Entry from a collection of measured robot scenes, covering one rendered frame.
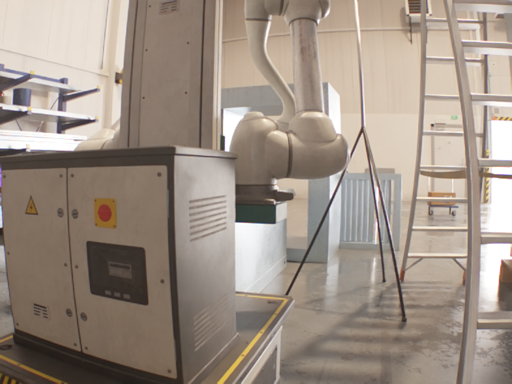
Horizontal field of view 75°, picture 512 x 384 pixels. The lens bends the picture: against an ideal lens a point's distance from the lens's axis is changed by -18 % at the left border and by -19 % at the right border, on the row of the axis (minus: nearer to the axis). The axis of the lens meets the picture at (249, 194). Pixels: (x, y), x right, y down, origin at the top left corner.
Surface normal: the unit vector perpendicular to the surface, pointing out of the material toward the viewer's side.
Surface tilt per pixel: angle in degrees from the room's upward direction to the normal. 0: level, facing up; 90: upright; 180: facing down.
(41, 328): 90
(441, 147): 90
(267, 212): 90
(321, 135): 77
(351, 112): 90
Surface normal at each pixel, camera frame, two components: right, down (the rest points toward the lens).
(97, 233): -0.31, 0.06
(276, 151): 0.16, 0.01
